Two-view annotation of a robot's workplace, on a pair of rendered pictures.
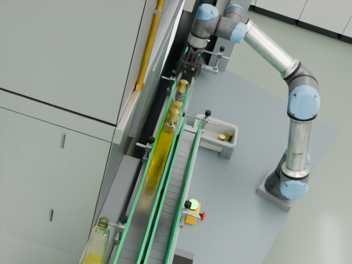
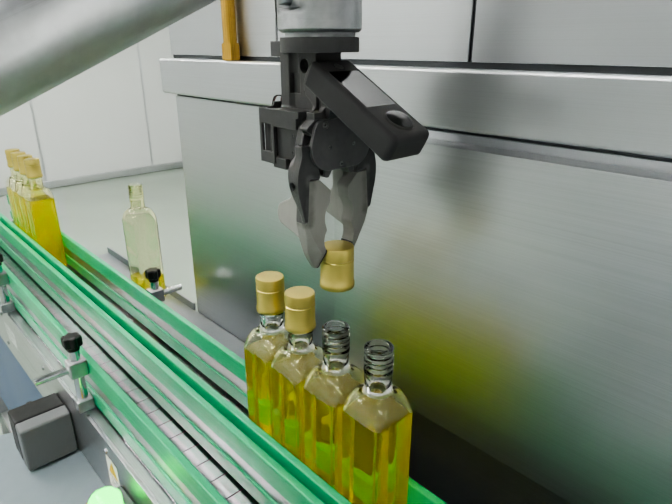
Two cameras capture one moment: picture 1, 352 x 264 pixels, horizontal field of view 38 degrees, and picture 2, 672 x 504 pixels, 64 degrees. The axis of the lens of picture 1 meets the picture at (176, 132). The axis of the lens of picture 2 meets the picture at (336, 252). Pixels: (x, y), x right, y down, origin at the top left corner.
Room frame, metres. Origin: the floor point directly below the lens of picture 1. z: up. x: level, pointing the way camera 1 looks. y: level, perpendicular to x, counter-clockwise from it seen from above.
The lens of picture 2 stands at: (2.14, -0.30, 1.42)
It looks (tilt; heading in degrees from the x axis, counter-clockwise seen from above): 21 degrees down; 139
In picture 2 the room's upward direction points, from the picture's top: straight up
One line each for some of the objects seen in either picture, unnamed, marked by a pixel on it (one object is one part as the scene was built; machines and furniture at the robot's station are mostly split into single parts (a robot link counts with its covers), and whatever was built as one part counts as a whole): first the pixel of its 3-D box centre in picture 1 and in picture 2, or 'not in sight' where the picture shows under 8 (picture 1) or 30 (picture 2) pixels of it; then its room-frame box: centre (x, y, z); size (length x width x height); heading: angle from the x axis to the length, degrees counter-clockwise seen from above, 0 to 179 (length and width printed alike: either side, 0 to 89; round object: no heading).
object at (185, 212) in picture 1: (189, 216); (62, 379); (1.34, -0.15, 0.94); 0.07 x 0.04 x 0.13; 92
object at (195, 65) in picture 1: (191, 57); (315, 106); (1.73, 0.03, 1.36); 0.09 x 0.08 x 0.12; 1
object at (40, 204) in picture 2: not in sight; (42, 215); (0.69, 0.01, 1.02); 0.06 x 0.06 x 0.28; 2
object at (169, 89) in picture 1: (167, 81); not in sight; (2.17, 0.12, 0.94); 0.07 x 0.04 x 0.13; 92
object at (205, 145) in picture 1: (207, 135); not in sight; (2.06, -0.16, 0.79); 0.27 x 0.17 x 0.08; 92
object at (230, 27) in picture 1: (230, 28); not in sight; (1.76, -0.07, 1.52); 0.11 x 0.11 x 0.08; 1
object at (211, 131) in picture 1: (213, 135); not in sight; (2.06, -0.18, 0.80); 0.22 x 0.17 x 0.09; 92
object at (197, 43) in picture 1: (198, 39); (316, 12); (1.74, 0.03, 1.44); 0.08 x 0.08 x 0.05
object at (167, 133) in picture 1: (164, 143); (275, 399); (1.65, 0.03, 0.99); 0.06 x 0.06 x 0.21; 2
